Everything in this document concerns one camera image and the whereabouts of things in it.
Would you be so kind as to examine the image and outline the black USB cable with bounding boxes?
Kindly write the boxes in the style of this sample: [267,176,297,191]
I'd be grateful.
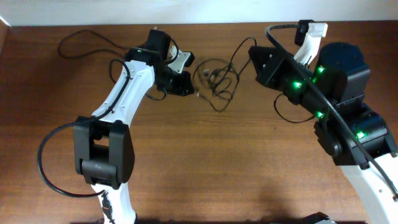
[57,29,147,60]

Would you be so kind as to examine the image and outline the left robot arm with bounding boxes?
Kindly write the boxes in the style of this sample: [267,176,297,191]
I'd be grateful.
[73,29,195,223]

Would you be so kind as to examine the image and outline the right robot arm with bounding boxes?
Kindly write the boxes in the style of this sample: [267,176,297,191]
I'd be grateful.
[249,42,397,223]

